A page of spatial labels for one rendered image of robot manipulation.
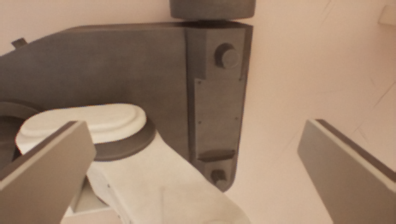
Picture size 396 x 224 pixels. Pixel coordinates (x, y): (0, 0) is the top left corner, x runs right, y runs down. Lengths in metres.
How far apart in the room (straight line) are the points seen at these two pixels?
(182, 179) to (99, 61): 0.30
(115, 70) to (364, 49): 0.87
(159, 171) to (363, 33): 0.85
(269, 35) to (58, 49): 0.58
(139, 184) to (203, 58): 0.27
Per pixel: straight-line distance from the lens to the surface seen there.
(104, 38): 0.46
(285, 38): 0.75
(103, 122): 0.36
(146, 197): 0.29
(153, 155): 0.35
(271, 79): 0.77
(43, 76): 0.52
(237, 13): 0.45
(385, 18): 0.98
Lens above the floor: 0.62
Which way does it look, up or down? 59 degrees down
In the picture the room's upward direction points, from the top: 157 degrees clockwise
